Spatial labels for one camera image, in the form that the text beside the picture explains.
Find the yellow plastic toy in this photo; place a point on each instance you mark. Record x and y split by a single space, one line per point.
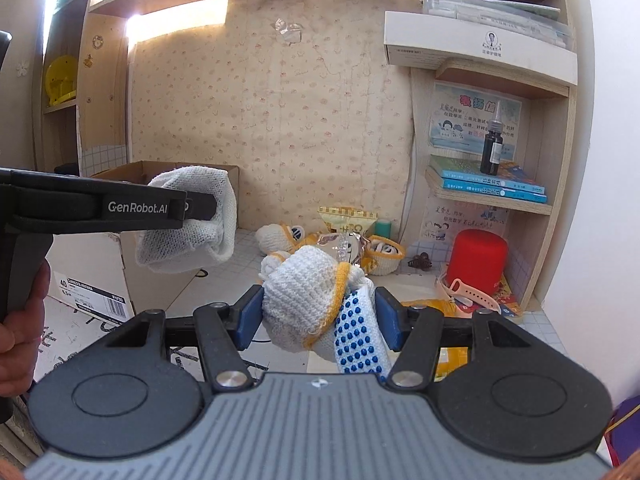
60 80

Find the white glove yellow cuff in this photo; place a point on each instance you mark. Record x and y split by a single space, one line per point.
314 303

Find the floral quilted back cloth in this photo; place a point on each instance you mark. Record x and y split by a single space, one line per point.
296 94

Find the white flat carton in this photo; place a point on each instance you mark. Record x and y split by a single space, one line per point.
426 41

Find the black dropper bottle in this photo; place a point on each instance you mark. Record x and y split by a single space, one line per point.
493 142

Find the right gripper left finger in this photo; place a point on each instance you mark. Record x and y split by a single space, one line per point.
223 331

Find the red cylindrical container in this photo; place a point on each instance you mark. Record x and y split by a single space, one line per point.
478 259

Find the brown cardboard box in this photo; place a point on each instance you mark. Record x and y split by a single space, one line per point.
116 276

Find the green cover book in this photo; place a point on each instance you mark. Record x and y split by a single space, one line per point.
509 174

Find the yellow snack packet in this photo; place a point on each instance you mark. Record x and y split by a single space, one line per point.
347 219

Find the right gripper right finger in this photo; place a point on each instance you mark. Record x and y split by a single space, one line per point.
414 334

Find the dark brown hair claw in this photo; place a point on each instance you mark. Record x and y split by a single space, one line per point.
421 262

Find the person's left hand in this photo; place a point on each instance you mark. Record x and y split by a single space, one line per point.
20 338

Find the blue cover book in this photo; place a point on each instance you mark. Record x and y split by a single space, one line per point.
485 189

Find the commendation letter poster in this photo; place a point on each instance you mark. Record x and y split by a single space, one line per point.
462 115

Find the white knit glove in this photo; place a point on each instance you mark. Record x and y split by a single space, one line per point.
200 219

